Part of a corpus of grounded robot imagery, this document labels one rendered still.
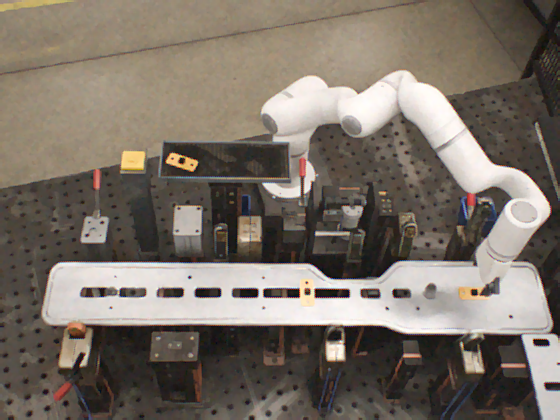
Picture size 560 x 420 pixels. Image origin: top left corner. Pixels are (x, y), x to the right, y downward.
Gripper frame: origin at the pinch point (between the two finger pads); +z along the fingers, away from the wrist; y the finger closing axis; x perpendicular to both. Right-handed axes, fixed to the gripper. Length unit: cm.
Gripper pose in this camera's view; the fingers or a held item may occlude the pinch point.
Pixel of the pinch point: (482, 278)
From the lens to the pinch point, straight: 191.5
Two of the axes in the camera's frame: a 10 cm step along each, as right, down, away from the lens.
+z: -0.6, 5.7, 8.2
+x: 10.0, 0.1, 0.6
